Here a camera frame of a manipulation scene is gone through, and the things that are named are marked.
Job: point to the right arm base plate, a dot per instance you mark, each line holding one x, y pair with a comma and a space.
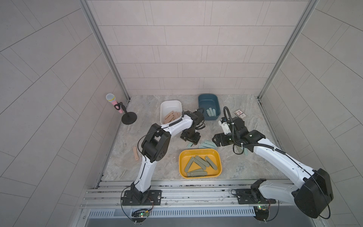
246, 196

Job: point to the white storage box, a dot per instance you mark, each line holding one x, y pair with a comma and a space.
168, 106

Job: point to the olive knife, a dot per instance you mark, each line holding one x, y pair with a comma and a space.
197, 173
202, 163
189, 165
211, 163

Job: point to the pink folding knife front left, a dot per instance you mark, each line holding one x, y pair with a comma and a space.
135, 152

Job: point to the mint folding knife middle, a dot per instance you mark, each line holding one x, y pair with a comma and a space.
206, 145

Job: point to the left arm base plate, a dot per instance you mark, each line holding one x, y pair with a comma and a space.
135, 198

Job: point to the pink toy microphone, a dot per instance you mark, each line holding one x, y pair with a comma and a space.
112, 99

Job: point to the dark teal storage box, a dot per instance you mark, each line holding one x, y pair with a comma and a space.
207, 101

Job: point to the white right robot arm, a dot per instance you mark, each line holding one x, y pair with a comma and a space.
311, 189

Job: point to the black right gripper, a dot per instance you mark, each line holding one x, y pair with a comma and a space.
222, 142

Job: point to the black microphone stand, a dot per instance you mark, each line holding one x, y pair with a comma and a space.
129, 117

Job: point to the yellow storage box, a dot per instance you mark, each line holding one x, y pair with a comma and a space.
186, 155

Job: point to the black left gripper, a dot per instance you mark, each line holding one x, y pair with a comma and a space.
195, 139

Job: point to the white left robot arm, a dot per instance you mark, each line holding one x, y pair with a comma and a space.
157, 140

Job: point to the mint folding knife upper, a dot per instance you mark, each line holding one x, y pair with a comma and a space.
212, 144

